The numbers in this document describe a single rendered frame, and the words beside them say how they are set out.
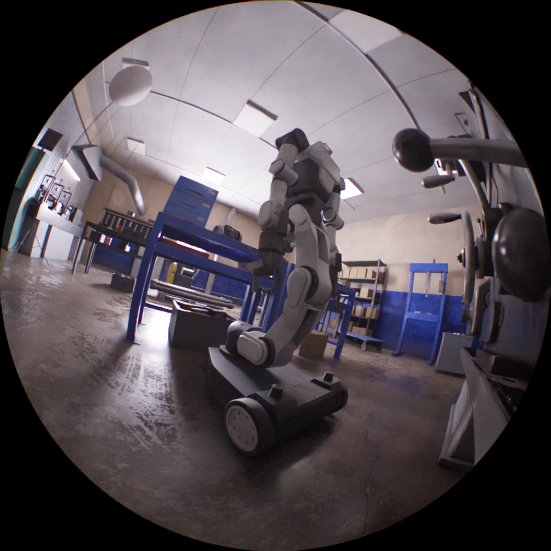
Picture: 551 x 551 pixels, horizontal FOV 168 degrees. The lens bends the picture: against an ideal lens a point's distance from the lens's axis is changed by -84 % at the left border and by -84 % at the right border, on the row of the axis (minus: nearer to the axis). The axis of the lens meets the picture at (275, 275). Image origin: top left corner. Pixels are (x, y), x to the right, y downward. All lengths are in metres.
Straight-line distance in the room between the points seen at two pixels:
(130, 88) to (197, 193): 2.59
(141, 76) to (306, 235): 3.51
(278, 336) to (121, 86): 3.73
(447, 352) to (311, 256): 2.55
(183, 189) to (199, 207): 0.20
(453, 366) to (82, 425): 3.24
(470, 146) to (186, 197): 1.53
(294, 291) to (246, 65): 3.09
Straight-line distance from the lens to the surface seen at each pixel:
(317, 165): 1.00
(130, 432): 0.70
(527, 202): 0.23
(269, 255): 0.62
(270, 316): 1.51
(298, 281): 0.70
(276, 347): 0.80
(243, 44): 3.17
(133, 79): 3.67
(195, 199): 1.55
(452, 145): 0.17
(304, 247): 0.80
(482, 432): 0.28
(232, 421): 0.70
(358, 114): 3.32
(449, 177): 0.42
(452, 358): 2.98
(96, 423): 0.72
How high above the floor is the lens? 0.52
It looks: 8 degrees up
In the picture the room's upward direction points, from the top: 14 degrees clockwise
